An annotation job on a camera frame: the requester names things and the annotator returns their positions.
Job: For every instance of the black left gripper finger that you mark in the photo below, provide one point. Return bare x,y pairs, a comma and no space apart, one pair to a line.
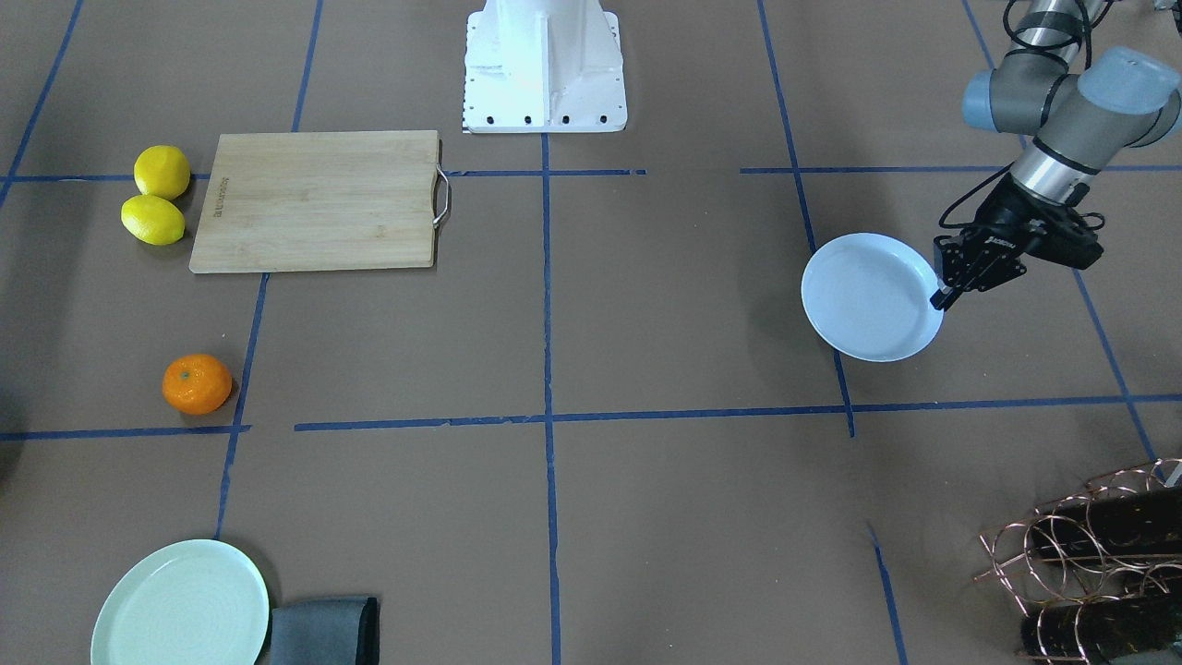
978,282
948,291

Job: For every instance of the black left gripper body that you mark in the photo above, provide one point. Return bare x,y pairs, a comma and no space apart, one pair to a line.
1004,223

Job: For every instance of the light blue plate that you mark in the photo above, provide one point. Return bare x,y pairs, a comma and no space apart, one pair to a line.
867,295

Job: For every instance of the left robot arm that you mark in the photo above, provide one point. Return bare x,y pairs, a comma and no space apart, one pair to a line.
1078,111

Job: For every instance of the light green plate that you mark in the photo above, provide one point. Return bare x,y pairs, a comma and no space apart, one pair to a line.
198,601

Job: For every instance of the dark wine bottle upper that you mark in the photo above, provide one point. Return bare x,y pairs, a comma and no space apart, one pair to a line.
1135,528

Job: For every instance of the dark wine bottle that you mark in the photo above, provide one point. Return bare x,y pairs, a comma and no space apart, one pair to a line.
1135,528
1145,630

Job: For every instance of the dark wine bottle middle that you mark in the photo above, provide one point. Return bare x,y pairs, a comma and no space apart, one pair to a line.
1145,630

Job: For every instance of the wooden cutting board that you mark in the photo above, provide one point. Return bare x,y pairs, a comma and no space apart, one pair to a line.
322,201

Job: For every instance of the folded grey cloth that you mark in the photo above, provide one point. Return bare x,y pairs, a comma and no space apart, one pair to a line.
330,630

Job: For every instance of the orange fruit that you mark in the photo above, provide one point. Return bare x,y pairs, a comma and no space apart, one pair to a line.
196,384

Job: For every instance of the yellow lemon near board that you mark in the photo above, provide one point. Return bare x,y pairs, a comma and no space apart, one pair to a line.
163,171

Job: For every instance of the yellow lemon far side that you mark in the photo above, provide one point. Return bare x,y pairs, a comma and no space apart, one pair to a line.
153,220

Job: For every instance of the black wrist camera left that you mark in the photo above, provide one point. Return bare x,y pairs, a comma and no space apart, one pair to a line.
1066,240

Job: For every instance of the copper wire bottle rack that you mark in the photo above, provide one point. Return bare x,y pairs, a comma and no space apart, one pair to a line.
1095,574

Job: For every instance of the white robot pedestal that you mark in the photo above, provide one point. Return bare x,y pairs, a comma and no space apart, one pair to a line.
543,66

